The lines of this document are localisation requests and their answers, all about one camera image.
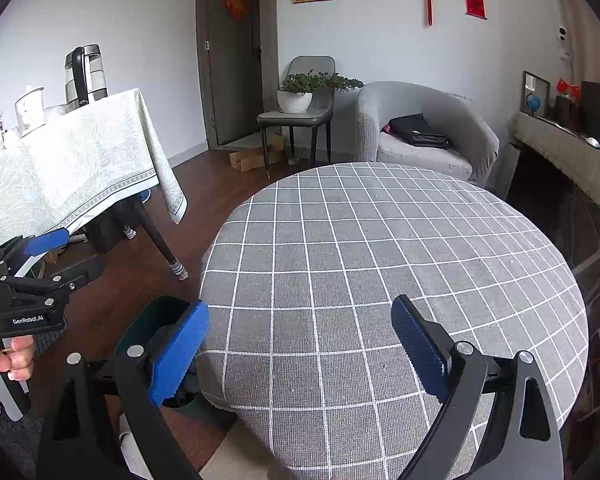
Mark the red door decoration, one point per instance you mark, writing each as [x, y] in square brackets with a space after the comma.
[236, 6]

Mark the black bag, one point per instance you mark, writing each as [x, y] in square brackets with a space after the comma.
[415, 127]

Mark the white jug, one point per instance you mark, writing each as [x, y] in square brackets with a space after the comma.
[30, 112]

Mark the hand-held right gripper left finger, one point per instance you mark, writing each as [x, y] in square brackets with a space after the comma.
[180, 350]

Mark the grey chair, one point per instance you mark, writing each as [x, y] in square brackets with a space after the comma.
[312, 67]

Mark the person's left hand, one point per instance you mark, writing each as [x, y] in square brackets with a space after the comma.
[17, 357]

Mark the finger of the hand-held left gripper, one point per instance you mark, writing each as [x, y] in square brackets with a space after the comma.
[75, 275]
[45, 242]

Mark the white security camera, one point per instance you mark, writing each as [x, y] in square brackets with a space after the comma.
[563, 40]

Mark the small red flags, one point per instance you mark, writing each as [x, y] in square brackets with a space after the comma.
[567, 89]

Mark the dark grey door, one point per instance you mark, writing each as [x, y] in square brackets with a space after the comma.
[235, 85]

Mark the dark green trash bin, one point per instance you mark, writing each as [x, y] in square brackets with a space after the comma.
[145, 320]

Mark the grey checked tablecloth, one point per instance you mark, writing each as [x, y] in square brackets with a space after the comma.
[355, 285]

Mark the glass electric kettle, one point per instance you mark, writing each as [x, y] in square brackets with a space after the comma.
[92, 75]

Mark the black table leg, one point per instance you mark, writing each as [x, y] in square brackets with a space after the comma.
[155, 235]

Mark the brown cardboard box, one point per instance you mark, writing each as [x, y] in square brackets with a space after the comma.
[247, 160]

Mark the small blue globe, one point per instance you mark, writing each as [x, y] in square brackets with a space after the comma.
[533, 103]

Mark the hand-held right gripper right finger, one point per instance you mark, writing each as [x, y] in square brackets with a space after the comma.
[420, 350]

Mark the pale green floral tablecloth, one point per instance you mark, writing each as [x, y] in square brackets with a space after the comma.
[70, 170]

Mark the grey armchair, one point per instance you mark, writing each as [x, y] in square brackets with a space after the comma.
[430, 160]

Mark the beige fringed cloth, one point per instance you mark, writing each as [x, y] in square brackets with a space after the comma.
[555, 145]

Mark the picture frame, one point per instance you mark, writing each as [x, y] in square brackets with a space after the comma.
[530, 80]

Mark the potted plant in white pot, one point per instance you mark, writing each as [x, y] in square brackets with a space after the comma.
[294, 102]

